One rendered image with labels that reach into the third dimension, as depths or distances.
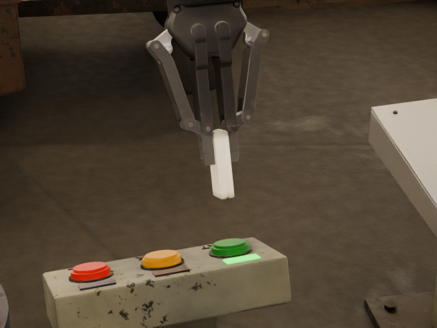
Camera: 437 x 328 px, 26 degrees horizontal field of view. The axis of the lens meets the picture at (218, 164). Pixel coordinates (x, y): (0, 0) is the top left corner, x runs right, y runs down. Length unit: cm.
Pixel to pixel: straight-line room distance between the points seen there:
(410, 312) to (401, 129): 40
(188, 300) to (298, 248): 120
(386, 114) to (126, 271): 89
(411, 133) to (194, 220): 70
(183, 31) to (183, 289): 26
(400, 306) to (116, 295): 109
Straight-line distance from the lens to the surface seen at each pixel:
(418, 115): 177
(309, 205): 230
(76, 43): 334
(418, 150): 167
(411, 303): 196
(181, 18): 96
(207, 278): 95
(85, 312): 93
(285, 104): 283
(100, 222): 224
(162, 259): 98
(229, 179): 98
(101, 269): 97
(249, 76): 98
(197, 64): 96
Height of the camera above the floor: 115
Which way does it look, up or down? 28 degrees down
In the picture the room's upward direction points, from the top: straight up
